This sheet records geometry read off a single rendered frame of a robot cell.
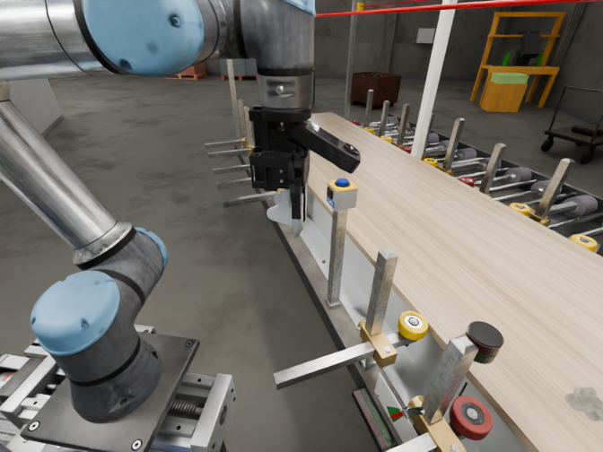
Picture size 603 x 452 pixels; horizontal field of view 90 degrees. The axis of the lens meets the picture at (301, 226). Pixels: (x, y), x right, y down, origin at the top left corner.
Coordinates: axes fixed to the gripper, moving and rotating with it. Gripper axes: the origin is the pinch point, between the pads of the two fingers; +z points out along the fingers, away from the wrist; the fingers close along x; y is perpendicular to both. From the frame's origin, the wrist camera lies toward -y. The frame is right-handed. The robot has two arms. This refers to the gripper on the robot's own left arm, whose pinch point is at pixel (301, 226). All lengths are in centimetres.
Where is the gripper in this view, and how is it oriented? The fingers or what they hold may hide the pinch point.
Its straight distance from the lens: 53.6
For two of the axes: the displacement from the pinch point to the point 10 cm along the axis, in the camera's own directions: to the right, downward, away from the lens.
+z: 0.0, 8.3, 5.5
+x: -1.5, 5.5, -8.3
